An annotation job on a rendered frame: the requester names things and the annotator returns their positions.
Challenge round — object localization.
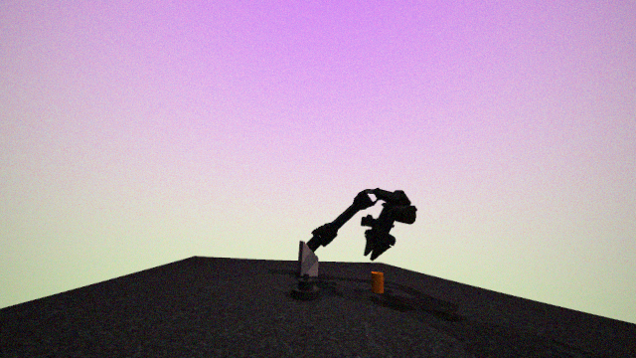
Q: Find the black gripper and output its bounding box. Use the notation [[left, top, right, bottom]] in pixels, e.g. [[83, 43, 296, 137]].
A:
[[364, 216, 397, 262]]

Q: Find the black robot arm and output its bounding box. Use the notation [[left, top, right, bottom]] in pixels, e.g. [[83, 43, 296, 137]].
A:
[[305, 188, 417, 254]]

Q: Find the orange knob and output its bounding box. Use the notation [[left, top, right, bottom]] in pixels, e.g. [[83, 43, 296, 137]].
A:
[[371, 271, 384, 293]]

